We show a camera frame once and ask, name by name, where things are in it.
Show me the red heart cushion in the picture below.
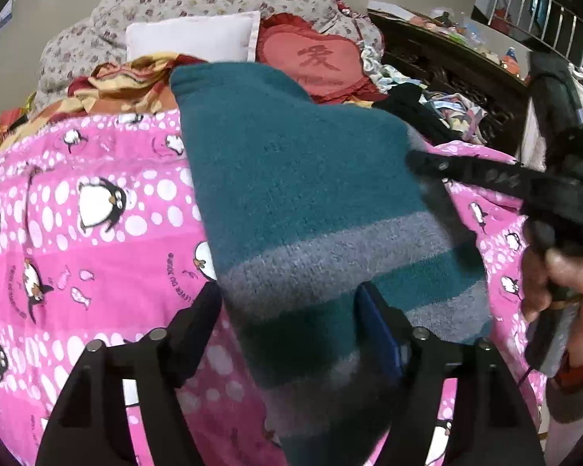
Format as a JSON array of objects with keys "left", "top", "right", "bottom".
[{"left": 257, "top": 12, "right": 388, "bottom": 104}]

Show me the teal grey striped towel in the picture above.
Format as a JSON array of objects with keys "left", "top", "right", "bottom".
[{"left": 169, "top": 61, "right": 496, "bottom": 466}]

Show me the pile of colourful clothes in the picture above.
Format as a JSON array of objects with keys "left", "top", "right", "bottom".
[{"left": 360, "top": 43, "right": 490, "bottom": 145}]

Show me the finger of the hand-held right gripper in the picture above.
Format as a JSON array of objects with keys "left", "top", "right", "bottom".
[{"left": 405, "top": 148, "right": 540, "bottom": 205}]

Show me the pink penguin print blanket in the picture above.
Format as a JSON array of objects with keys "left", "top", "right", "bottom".
[{"left": 0, "top": 107, "right": 549, "bottom": 466}]

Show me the row of colourful trinkets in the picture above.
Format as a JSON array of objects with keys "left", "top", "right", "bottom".
[{"left": 408, "top": 9, "right": 529, "bottom": 79}]

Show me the white pillow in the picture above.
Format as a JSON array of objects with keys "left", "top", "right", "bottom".
[{"left": 125, "top": 10, "right": 262, "bottom": 65}]

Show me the yellow red patterned sheet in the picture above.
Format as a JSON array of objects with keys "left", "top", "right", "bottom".
[{"left": 0, "top": 53, "right": 209, "bottom": 157}]

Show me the dark carved wooden headboard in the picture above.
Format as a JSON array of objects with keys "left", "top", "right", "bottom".
[{"left": 367, "top": 9, "right": 534, "bottom": 157}]

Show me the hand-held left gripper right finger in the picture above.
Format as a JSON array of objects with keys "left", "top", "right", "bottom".
[{"left": 354, "top": 282, "right": 547, "bottom": 466}]

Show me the metal railing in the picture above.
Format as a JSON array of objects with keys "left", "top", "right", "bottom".
[{"left": 486, "top": 0, "right": 583, "bottom": 67}]

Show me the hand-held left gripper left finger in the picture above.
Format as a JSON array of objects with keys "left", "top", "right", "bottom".
[{"left": 35, "top": 282, "right": 223, "bottom": 466}]

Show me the black cloth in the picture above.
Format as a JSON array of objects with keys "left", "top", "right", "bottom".
[{"left": 372, "top": 82, "right": 452, "bottom": 145}]

